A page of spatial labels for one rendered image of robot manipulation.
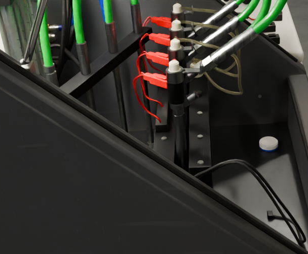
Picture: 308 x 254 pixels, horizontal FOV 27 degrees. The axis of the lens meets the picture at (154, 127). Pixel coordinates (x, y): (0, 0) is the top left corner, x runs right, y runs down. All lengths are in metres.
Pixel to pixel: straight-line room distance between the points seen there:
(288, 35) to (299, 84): 0.18
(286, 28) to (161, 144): 0.53
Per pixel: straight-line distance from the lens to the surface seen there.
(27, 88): 0.65
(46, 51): 1.01
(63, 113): 0.65
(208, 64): 0.99
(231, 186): 1.25
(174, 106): 1.03
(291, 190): 1.24
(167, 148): 1.10
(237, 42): 0.98
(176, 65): 1.00
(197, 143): 1.10
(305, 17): 4.07
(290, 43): 1.44
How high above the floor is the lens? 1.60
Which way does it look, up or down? 32 degrees down
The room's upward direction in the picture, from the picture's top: 7 degrees counter-clockwise
